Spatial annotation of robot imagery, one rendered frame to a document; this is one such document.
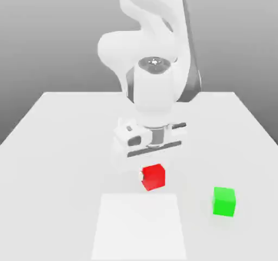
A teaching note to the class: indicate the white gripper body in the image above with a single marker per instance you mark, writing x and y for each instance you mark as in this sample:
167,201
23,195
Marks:
152,156

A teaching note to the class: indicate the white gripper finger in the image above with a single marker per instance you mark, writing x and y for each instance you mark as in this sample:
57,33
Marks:
141,176

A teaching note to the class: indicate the small red cube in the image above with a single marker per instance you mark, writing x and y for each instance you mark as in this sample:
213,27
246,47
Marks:
154,176

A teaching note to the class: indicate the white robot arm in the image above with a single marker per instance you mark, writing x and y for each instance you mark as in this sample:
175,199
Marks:
152,87

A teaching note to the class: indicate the small green cube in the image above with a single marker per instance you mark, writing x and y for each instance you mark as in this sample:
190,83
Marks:
223,202

